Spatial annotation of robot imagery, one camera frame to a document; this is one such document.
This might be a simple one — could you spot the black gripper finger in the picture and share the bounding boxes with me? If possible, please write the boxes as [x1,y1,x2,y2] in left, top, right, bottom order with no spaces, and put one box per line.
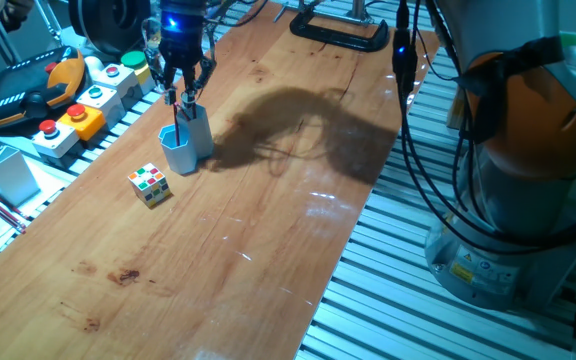
[182,54,217,104]
[163,64,178,106]

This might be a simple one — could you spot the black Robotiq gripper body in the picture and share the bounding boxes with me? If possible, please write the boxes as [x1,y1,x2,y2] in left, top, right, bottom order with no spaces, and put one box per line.
[159,10,207,69]

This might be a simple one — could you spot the white blue hexagonal pen holder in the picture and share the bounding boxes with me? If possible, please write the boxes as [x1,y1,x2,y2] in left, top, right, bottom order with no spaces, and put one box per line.
[157,103,215,176]

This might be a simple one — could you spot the white square pen cup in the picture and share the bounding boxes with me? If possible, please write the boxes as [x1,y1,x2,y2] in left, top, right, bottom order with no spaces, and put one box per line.
[0,146,41,207]

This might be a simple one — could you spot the yellow box green button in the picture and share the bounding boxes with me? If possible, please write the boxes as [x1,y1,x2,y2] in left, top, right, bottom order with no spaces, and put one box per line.
[120,49,155,96]

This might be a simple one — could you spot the white box small red button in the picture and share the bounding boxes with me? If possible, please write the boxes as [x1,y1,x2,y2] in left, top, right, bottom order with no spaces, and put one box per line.
[92,63,142,104]

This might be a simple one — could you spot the white box green button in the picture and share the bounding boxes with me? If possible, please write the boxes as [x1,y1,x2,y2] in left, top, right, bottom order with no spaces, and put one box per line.
[75,84,125,126]

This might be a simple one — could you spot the black round spool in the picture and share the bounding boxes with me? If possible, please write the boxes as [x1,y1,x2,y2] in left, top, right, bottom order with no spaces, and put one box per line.
[67,0,152,56]

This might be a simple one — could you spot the white round object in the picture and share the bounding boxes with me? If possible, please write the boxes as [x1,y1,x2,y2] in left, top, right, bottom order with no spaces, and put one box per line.
[83,55,105,76]

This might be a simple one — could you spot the yellow box red button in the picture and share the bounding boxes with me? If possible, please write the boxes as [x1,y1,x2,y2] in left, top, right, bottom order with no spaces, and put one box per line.
[56,103,107,143]

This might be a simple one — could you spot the white Rubik's cube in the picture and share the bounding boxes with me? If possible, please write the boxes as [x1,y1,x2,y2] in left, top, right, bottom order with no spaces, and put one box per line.
[127,162,173,209]

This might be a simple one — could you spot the black clamp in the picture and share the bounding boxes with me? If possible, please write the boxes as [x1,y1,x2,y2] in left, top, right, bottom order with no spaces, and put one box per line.
[289,7,391,53]

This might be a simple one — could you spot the black orange teach pendant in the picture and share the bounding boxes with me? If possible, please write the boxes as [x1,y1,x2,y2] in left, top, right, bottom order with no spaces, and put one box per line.
[0,45,87,132]

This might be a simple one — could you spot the glossy wooden board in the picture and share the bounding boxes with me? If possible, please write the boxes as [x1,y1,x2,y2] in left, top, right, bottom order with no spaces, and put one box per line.
[0,0,442,360]

